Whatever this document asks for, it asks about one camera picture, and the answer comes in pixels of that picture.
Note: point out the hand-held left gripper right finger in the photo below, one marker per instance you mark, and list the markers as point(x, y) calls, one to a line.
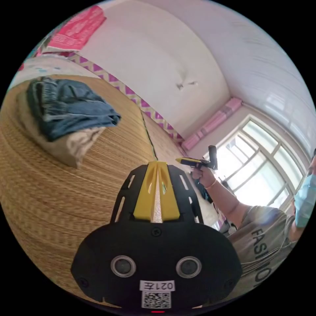
point(168, 202)

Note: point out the pink curtain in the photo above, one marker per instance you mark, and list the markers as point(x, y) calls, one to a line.
point(212, 123)

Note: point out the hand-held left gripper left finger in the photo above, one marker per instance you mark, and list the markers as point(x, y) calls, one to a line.
point(144, 197)

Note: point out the pile of clothes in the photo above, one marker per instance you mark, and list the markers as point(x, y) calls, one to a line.
point(71, 111)

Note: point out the person's right hand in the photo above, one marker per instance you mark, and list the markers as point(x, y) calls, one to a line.
point(203, 176)

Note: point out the person's body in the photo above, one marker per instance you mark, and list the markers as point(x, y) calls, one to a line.
point(264, 237)

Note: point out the window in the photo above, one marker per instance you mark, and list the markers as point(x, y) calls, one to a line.
point(259, 168)

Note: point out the person's right forearm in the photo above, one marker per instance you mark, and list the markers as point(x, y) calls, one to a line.
point(226, 197)

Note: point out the pink patterned cloth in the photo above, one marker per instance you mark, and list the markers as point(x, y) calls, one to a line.
point(76, 29)

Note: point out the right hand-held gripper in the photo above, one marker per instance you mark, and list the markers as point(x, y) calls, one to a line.
point(203, 164)

